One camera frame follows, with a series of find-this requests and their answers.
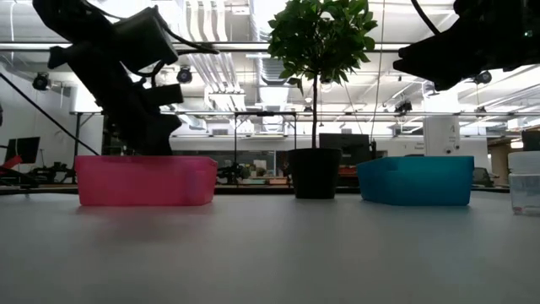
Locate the wooden cabinet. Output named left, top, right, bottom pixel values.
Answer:
left=489, top=137, right=512, bottom=187

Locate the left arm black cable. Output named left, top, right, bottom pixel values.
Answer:
left=0, top=72, right=101, bottom=157

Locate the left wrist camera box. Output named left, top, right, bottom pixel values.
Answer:
left=111, top=6, right=180, bottom=73

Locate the red object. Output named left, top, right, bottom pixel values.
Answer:
left=0, top=155, right=24, bottom=178

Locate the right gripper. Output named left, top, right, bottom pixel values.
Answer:
left=392, top=0, right=524, bottom=92

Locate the black monitor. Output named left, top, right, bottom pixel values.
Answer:
left=521, top=129, right=540, bottom=152
left=318, top=133, right=373, bottom=166
left=3, top=136, right=41, bottom=166

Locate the black table frame rail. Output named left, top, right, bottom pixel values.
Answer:
left=0, top=184, right=540, bottom=196

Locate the green leafy small tree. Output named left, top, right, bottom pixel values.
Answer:
left=267, top=0, right=378, bottom=149

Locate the black metal rack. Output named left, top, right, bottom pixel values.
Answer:
left=69, top=110, right=141, bottom=157

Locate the blue plastic bin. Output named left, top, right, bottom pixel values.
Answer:
left=356, top=155, right=475, bottom=207

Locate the clear jar white lid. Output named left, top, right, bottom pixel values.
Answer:
left=507, top=150, right=540, bottom=215

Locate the white round pillar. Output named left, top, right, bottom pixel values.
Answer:
left=423, top=116, right=462, bottom=157

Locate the black plant pot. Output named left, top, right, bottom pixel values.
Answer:
left=287, top=147, right=343, bottom=200

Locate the pink plastic bin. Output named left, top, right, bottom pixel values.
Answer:
left=74, top=155, right=219, bottom=207

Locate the dark office chair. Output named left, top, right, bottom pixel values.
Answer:
left=472, top=166, right=495, bottom=188

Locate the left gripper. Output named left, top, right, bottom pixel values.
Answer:
left=47, top=31, right=185, bottom=156

